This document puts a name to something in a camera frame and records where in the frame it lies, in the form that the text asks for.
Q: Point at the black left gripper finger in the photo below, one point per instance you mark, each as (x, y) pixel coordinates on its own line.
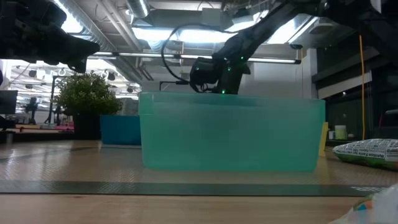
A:
(77, 51)

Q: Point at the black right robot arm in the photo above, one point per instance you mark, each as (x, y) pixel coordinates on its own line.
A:
(264, 28)

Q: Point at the long LED light strip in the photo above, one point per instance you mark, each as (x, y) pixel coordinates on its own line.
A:
(273, 60)

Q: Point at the bushy green potted plant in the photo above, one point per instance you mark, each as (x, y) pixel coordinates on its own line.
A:
(87, 96)

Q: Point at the translucent teal plastic bin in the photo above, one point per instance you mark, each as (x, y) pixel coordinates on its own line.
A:
(230, 133)

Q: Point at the black computer monitor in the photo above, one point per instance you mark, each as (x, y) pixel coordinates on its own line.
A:
(7, 102)

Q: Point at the dark blue plastic bin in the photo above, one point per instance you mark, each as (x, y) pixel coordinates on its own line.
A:
(119, 129)

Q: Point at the clear mat with black border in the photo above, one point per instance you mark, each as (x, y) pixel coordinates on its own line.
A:
(186, 189)

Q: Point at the pale green cup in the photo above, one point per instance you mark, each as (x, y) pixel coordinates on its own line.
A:
(340, 132)

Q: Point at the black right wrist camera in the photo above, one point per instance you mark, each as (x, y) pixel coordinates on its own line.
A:
(203, 73)

